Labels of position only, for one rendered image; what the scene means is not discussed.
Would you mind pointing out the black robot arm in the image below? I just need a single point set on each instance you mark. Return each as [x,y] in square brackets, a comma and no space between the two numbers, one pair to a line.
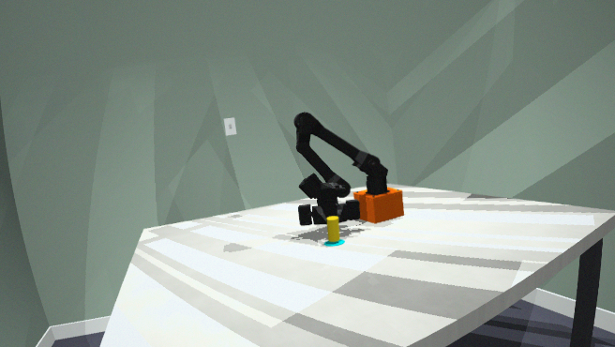
[335,186]

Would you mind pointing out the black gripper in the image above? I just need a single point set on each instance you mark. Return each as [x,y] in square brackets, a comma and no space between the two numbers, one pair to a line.
[348,211]

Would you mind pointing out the yellow cylinder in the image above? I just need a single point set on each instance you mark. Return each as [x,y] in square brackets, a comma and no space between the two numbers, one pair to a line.
[333,226]

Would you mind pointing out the cyan circle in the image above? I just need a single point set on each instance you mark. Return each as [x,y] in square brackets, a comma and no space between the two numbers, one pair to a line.
[334,243]

